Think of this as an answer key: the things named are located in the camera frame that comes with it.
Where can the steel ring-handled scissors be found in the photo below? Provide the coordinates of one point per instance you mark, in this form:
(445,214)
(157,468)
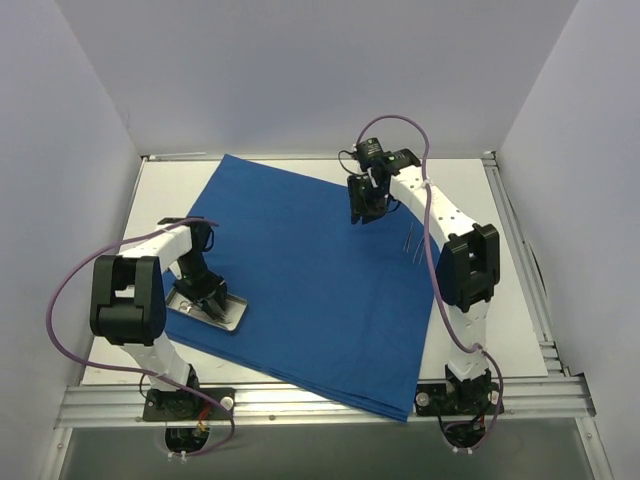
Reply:
(192,310)

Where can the aluminium rail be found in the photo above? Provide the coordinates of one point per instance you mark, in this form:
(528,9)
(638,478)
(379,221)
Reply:
(527,269)
(103,406)
(217,156)

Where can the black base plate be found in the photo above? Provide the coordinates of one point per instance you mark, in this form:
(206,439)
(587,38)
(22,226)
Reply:
(445,399)
(179,405)

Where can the steel instrument tray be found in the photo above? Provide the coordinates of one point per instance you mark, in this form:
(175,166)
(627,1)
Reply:
(236,308)

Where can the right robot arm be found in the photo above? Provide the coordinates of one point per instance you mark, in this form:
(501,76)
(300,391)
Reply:
(464,256)

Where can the blue surgical wrap cloth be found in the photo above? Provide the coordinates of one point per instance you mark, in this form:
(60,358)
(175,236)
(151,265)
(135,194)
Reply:
(339,310)

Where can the aluminium right rail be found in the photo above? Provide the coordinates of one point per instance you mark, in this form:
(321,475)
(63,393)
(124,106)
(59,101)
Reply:
(527,269)

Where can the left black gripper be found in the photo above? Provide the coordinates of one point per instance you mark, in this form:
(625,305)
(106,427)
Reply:
(201,288)

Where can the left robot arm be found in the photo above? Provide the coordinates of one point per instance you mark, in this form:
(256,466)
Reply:
(128,301)

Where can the aluminium back rail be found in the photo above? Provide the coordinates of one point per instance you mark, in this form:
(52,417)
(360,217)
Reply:
(217,156)

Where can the steel tweezers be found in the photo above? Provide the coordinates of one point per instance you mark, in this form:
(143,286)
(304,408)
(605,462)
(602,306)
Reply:
(409,240)
(419,251)

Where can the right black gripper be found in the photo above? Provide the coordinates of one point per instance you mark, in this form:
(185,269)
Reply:
(366,206)

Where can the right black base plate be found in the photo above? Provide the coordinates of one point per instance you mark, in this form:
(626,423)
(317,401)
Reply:
(445,399)

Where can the aluminium front rail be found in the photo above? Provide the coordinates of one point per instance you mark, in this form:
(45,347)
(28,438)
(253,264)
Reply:
(103,406)

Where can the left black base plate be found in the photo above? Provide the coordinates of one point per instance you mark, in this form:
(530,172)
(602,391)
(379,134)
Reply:
(179,405)

